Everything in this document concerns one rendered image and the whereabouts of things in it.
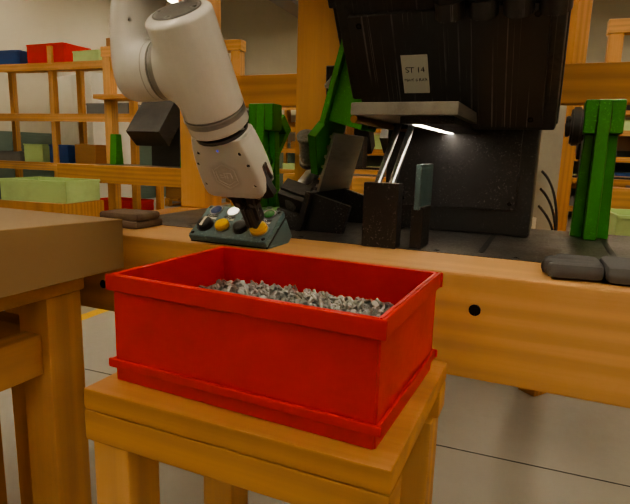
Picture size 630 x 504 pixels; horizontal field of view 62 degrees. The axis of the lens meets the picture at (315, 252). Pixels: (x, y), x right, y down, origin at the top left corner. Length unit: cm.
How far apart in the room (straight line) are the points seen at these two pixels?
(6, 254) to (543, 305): 71
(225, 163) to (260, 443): 40
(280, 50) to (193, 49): 1170
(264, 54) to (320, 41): 1106
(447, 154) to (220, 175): 53
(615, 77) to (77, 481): 139
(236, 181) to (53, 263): 30
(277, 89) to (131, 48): 91
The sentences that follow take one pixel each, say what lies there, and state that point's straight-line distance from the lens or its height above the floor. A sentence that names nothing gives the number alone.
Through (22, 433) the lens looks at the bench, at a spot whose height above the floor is 43.
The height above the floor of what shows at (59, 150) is 100.
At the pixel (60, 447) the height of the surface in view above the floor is 54.
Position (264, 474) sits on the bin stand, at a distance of 53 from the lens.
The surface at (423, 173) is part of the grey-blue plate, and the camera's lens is 90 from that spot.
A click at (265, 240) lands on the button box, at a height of 91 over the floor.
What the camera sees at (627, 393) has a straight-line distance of 78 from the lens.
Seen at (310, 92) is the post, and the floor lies 121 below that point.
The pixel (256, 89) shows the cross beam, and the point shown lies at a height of 123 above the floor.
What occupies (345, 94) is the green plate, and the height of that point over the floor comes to 116.
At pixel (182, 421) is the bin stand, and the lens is 55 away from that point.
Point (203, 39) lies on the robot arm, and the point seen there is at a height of 118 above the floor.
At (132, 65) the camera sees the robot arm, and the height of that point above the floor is 115.
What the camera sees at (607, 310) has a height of 87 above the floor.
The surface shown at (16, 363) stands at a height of 71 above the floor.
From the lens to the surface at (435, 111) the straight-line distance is 79.
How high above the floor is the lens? 105
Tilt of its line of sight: 11 degrees down
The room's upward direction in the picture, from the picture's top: 2 degrees clockwise
